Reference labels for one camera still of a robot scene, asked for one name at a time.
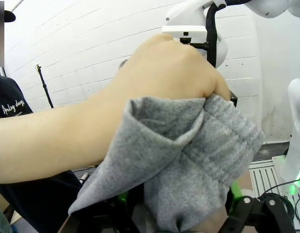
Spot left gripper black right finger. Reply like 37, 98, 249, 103
220, 181, 296, 233

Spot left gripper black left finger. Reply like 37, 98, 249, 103
67, 191, 146, 233

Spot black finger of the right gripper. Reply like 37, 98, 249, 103
228, 90, 238, 108

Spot grey training pants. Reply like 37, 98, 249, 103
68, 93, 265, 233

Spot person's right forearm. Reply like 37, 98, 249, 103
0, 80, 117, 185

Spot person's right hand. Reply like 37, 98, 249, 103
105, 33, 231, 158

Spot person in black t-shirt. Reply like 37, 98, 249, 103
0, 0, 83, 233

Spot black coiled cables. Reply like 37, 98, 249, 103
260, 188, 300, 233

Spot white slotted base plate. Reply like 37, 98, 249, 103
248, 155, 300, 233

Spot right arm black cable sleeve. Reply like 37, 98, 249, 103
205, 0, 252, 69

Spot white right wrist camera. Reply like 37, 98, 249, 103
161, 25, 211, 52

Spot black tripod by brick wall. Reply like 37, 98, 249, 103
34, 63, 55, 109

